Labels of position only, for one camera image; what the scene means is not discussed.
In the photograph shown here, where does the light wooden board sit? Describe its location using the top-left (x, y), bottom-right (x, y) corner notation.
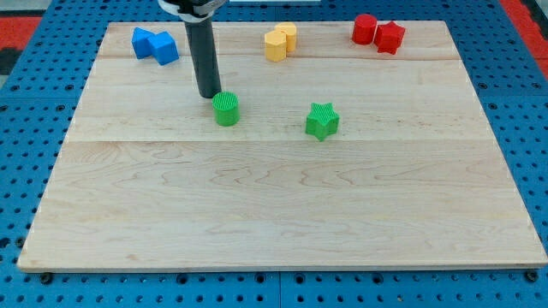
top-left (17, 21), bottom-right (547, 273)

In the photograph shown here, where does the red cylinder block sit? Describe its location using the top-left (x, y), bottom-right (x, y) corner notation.
top-left (352, 14), bottom-right (378, 45)

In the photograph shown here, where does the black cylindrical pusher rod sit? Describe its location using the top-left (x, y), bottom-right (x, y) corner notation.
top-left (185, 18), bottom-right (222, 98)

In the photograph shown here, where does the blue angular block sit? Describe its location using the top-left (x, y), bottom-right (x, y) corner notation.
top-left (131, 27), bottom-right (154, 59)

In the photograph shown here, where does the yellow hexagon block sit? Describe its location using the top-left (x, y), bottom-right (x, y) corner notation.
top-left (264, 30), bottom-right (287, 62)

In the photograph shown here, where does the green star block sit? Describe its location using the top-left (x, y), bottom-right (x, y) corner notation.
top-left (305, 103), bottom-right (340, 141)

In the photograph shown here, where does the blue cube block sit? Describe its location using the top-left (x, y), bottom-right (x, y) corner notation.
top-left (147, 32), bottom-right (179, 66)

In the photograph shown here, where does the red star block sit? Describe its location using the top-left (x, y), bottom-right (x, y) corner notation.
top-left (373, 21), bottom-right (406, 55)

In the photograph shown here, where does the green cylinder block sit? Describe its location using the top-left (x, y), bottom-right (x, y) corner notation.
top-left (211, 92), bottom-right (240, 127)

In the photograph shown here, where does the yellow cylinder block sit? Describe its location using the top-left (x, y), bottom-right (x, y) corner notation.
top-left (275, 21), bottom-right (297, 52)

